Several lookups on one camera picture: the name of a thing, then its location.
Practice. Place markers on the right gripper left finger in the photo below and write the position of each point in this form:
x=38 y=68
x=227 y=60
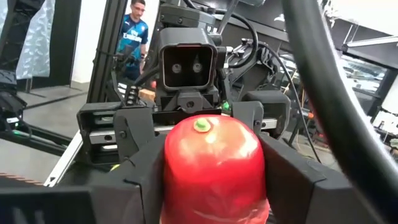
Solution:
x=77 y=205

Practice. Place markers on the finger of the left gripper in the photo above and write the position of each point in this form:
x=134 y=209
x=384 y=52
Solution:
x=248 y=113
x=133 y=130

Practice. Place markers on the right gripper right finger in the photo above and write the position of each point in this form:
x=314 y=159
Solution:
x=304 y=199

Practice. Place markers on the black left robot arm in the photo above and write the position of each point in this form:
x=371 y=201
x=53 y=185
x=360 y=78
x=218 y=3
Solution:
x=186 y=17

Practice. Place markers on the wooden workbench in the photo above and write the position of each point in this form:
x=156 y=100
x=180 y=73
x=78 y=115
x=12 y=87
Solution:
x=146 y=95

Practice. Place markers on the person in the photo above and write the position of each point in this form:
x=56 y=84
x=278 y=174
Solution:
x=133 y=34

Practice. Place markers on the translucent plastic sheet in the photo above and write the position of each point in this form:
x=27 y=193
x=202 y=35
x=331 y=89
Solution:
x=35 y=40

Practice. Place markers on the white metal bracket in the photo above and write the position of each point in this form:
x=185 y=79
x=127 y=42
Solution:
x=62 y=161

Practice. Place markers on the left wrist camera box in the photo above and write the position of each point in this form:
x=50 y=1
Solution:
x=188 y=67

